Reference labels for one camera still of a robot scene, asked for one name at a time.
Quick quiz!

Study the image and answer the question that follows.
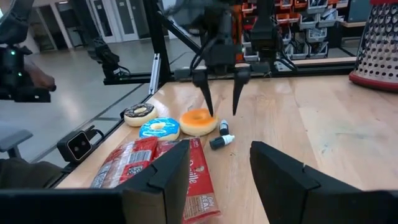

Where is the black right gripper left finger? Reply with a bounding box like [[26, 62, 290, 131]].
[[123, 139, 191, 224]]

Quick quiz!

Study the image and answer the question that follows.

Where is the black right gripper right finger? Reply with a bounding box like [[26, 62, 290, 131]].
[[249, 141, 398, 224]]

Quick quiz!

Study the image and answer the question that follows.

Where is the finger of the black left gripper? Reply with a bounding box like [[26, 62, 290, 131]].
[[231, 70, 251, 117], [192, 72, 216, 119]]

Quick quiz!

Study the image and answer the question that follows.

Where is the orange glazed donut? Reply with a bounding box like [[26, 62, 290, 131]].
[[179, 108, 218, 137]]

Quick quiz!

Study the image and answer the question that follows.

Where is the small black dropper bottle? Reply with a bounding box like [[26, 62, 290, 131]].
[[209, 134, 236, 151], [219, 119, 230, 136]]

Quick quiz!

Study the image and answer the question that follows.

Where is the red popcorn bag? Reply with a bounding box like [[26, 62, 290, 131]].
[[155, 136, 222, 224]]

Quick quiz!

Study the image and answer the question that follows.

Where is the blue glazed donut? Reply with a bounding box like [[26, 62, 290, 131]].
[[139, 117, 181, 141]]

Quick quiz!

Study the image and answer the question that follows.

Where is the red popcorn packet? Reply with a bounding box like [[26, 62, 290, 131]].
[[118, 136, 159, 184]]

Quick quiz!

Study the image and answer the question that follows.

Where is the red packet with barcodes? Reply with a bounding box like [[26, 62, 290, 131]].
[[90, 146, 137, 189]]

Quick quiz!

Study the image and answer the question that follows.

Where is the chocolate glazed donut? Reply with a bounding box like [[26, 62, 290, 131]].
[[123, 103, 159, 128]]

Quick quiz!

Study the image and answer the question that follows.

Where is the glass double door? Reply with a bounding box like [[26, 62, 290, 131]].
[[88, 0, 141, 43]]

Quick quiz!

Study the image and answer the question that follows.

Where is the red steel box grater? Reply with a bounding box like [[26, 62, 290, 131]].
[[348, 0, 398, 93]]

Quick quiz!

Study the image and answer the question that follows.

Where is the grey chair armrest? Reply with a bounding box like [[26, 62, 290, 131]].
[[0, 129, 34, 159]]

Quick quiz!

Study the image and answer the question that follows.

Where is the black device with green lights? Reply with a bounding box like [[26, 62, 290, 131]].
[[0, 46, 52, 103]]

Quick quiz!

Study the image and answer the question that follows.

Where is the black table camera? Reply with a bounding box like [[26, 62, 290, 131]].
[[57, 126, 105, 164]]

